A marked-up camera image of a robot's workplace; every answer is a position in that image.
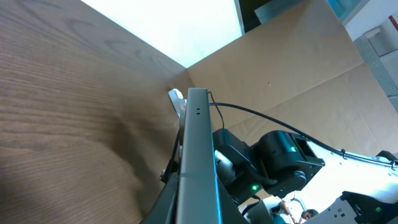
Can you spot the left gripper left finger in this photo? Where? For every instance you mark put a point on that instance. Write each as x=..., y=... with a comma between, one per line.
x=164, y=209

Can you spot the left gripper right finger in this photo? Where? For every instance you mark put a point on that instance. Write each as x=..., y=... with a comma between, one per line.
x=229, y=211

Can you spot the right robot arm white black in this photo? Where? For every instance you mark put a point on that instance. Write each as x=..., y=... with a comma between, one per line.
x=352, y=188

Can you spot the white power strip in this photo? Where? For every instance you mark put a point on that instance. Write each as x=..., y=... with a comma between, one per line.
x=178, y=101

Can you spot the cardboard panel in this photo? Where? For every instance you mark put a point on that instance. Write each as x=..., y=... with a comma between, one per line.
x=300, y=69

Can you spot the dark glass window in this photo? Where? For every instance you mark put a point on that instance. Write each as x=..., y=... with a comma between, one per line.
x=246, y=13

